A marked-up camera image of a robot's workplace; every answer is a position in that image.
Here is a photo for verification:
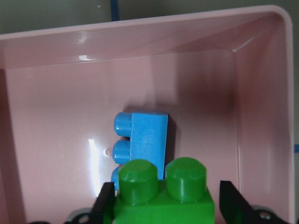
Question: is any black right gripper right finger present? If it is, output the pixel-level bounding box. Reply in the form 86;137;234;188
219;181;284;224

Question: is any pink plastic box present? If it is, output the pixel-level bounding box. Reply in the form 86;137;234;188
0;5;296;224

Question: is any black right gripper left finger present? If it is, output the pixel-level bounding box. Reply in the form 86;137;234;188
90;182;115;224

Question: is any green toy block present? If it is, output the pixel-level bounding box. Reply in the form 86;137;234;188
112;157;215;224

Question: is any blue toy block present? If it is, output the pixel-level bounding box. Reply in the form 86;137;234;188
112;112;168;180

